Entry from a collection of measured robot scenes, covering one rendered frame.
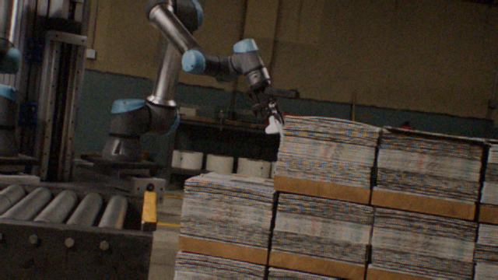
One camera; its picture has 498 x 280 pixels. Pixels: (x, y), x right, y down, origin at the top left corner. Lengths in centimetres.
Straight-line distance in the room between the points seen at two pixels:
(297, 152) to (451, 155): 44
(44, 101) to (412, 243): 133
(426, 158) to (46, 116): 130
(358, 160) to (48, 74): 113
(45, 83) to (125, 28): 626
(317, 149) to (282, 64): 681
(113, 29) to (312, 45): 254
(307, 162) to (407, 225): 34
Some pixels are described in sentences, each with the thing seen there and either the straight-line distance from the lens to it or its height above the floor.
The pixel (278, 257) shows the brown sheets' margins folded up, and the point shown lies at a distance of 208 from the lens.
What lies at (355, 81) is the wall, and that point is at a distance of 905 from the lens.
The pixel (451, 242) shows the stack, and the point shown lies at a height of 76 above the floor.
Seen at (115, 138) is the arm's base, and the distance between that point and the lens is 254.
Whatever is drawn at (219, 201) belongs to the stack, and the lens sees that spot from 209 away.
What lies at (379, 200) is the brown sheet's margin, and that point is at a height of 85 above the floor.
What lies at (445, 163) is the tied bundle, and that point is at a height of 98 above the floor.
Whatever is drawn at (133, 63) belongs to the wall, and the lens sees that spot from 867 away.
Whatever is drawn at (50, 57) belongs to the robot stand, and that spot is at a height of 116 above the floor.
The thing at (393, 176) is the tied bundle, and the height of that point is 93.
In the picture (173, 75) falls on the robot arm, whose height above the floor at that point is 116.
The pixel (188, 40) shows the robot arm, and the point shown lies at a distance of 229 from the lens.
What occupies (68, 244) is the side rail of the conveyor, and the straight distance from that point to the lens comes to 134.
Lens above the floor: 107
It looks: 3 degrees down
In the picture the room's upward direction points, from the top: 7 degrees clockwise
